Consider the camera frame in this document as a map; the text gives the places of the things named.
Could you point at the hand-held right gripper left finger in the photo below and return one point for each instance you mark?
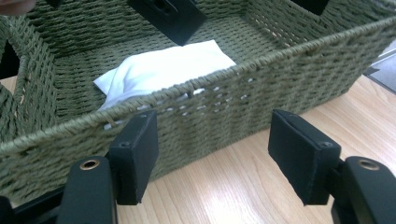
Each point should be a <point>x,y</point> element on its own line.
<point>135,155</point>

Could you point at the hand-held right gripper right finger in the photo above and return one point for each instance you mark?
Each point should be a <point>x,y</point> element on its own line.
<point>303,155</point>

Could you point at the green woven basket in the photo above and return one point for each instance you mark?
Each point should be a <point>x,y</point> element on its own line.
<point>249,99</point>

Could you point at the white t-shirt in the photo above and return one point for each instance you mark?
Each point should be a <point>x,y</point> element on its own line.
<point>168,68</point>

